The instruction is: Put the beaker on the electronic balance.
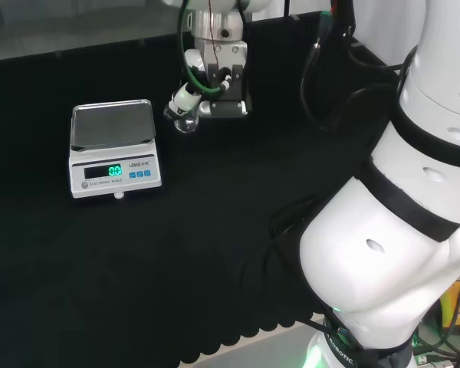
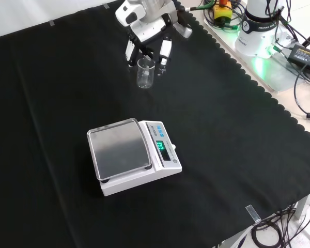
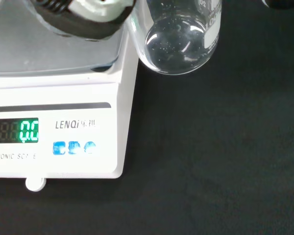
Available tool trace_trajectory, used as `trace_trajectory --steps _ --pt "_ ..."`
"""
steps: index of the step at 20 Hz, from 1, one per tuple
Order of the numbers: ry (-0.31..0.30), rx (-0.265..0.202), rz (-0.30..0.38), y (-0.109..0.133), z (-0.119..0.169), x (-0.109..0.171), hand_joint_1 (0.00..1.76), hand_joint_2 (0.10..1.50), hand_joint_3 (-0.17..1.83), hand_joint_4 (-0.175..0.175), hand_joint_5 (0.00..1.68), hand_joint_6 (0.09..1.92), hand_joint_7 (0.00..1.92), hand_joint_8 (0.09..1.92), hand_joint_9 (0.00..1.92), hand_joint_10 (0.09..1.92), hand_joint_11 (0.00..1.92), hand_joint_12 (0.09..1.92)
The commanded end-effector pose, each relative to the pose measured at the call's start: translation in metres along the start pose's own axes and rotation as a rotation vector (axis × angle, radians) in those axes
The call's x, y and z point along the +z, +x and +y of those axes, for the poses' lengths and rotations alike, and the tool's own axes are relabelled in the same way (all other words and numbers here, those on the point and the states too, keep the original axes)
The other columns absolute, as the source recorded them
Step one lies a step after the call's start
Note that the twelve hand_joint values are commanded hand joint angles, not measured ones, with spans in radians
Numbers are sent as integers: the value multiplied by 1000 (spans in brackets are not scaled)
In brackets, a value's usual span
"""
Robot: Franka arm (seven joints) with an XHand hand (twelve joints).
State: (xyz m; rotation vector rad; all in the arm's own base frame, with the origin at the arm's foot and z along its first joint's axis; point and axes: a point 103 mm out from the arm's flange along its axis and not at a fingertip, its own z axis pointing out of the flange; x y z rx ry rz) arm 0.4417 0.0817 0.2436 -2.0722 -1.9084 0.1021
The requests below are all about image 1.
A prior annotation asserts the black cable bundle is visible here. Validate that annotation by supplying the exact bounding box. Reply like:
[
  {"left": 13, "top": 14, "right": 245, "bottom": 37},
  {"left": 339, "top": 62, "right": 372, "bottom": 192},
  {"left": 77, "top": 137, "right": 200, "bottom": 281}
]
[{"left": 300, "top": 0, "right": 407, "bottom": 133}]

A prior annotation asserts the black bench cloth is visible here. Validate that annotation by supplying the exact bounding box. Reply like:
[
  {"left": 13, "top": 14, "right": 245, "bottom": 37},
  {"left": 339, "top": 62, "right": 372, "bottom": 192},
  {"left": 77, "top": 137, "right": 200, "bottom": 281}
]
[{"left": 0, "top": 11, "right": 404, "bottom": 368}]

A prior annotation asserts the green cable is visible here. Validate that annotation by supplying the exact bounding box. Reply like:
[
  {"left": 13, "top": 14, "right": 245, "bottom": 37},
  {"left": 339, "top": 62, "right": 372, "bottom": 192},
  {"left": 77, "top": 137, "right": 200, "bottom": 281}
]
[{"left": 179, "top": 0, "right": 232, "bottom": 95}]

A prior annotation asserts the small clear glass beaker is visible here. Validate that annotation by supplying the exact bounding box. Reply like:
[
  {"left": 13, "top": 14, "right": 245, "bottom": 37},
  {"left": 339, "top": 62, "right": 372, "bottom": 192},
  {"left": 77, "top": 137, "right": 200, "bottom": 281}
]
[{"left": 173, "top": 109, "right": 200, "bottom": 134}]

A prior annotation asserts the yellow stop button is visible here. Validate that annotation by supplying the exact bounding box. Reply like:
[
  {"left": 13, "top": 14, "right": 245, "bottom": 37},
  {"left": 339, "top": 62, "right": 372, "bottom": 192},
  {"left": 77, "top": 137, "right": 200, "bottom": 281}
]
[{"left": 440, "top": 281, "right": 460, "bottom": 334}]

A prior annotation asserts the white electronic balance steel pan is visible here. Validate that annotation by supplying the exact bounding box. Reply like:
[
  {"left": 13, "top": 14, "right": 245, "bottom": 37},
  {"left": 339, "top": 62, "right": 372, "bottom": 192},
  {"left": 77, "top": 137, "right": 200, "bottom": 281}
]
[{"left": 68, "top": 98, "right": 163, "bottom": 201}]

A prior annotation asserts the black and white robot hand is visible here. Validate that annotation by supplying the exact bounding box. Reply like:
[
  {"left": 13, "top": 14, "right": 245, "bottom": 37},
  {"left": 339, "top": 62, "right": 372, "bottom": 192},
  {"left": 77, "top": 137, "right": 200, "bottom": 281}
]
[{"left": 163, "top": 38, "right": 249, "bottom": 121}]

